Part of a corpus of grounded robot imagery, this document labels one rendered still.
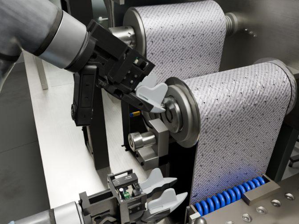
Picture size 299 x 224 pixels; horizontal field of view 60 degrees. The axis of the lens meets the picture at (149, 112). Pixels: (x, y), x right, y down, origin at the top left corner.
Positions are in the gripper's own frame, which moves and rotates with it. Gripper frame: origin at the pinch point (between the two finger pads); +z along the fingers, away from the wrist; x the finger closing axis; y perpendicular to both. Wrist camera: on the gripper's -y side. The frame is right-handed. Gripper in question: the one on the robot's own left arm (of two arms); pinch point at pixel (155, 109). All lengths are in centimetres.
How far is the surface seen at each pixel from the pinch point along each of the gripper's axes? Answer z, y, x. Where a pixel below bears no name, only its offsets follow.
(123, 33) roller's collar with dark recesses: -5.4, 8.3, 20.9
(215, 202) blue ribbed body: 22.1, -10.3, -10.7
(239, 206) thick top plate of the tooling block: 26.5, -7.7, -13.3
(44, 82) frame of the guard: 7, -36, 94
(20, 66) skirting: 47, -117, 363
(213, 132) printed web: 8.6, 3.1, -8.1
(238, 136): 16.0, 5.2, -8.1
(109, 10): 6, 13, 69
